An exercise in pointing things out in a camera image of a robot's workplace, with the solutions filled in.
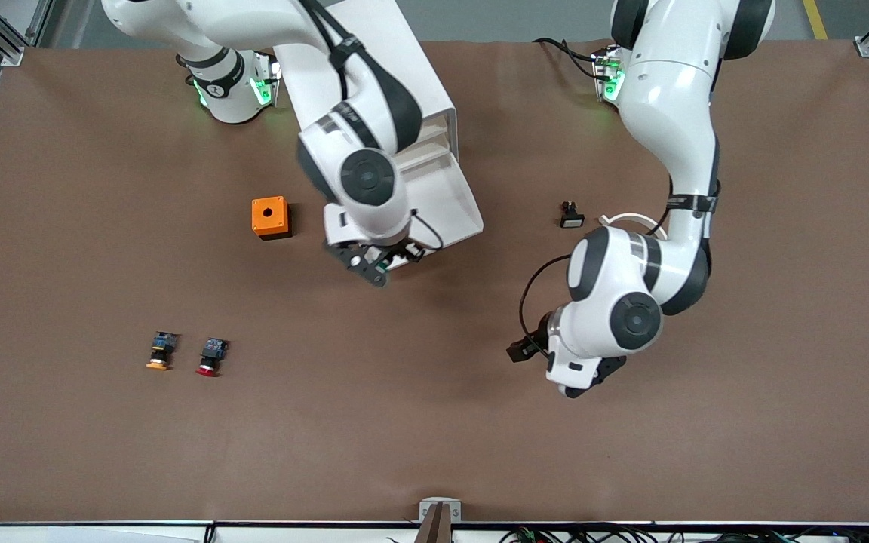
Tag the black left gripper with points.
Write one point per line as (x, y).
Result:
(535, 342)

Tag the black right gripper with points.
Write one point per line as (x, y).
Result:
(397, 252)

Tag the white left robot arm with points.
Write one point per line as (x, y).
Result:
(676, 113)

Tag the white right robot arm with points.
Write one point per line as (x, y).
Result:
(359, 136)

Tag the small black white-capped button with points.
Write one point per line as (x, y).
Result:
(572, 217)

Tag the red mushroom push button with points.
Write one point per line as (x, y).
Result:
(212, 354)

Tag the yellow mushroom push button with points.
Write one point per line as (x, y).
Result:
(161, 351)

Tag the white curved plastic clamp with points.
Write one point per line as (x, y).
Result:
(631, 217)

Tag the orange button enclosure box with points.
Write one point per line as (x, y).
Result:
(268, 215)

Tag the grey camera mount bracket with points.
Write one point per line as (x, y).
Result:
(440, 509)

